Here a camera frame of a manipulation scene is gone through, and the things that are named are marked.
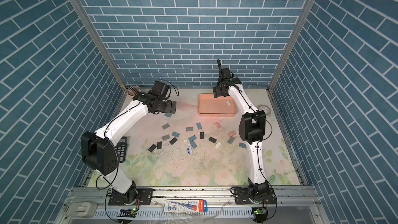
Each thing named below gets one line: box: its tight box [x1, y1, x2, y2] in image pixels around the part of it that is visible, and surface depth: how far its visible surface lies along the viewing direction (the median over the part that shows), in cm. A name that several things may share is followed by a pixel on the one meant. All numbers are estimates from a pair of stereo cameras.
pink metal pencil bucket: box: [126, 86, 138, 96], surface depth 98 cm
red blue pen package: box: [163, 199, 209, 213], surface depth 72 cm
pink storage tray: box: [197, 93, 237, 117], surface depth 113 cm
